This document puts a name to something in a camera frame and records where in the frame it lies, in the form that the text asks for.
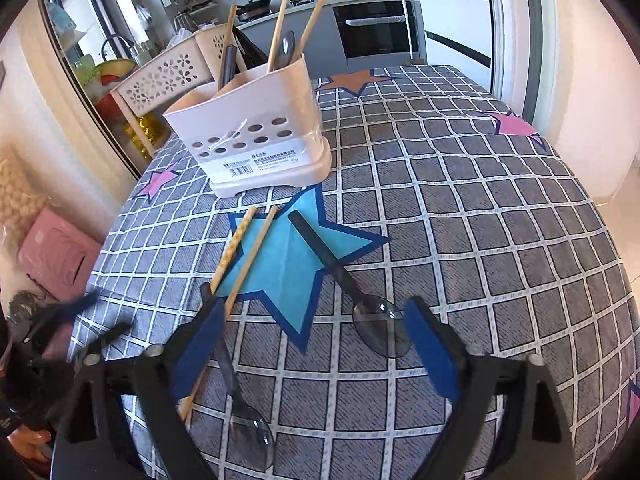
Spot white refrigerator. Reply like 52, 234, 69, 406
412, 0, 493, 68

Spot white plastic bag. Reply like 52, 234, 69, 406
167, 27, 197, 49

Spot beige plastic trolley basket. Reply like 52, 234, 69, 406
111, 27, 236, 156

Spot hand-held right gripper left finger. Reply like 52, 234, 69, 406
51, 296, 227, 480

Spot black handled clear spoon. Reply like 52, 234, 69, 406
200, 283, 276, 473
218, 45, 236, 92
288, 211, 413, 359
279, 30, 297, 69

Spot grey checked star tablecloth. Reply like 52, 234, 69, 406
70, 62, 640, 480

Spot dark cloth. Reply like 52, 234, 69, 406
232, 27, 269, 69

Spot patterned chopstick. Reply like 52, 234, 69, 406
209, 206, 258, 293

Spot person's left hand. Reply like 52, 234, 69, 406
10, 428, 53, 464

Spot black built-in oven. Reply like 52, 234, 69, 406
331, 0, 421, 61

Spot kitchen faucet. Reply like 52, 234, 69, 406
101, 35, 136, 62

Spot pink plastic stool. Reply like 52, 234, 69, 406
17, 208, 103, 301

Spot stacked colourful bowls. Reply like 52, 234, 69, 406
77, 57, 139, 87

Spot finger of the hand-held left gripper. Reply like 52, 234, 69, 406
75, 321, 132, 361
25, 292, 98, 343

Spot cream bubble packing bag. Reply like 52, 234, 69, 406
0, 157, 51, 241

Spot gold foil package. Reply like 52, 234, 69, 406
125, 112, 169, 149

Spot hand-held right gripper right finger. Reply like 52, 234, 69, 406
403, 295, 577, 480

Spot grey base cabinet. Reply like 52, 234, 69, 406
270, 2, 351, 78

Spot white plastic utensil holder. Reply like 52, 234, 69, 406
162, 55, 333, 200

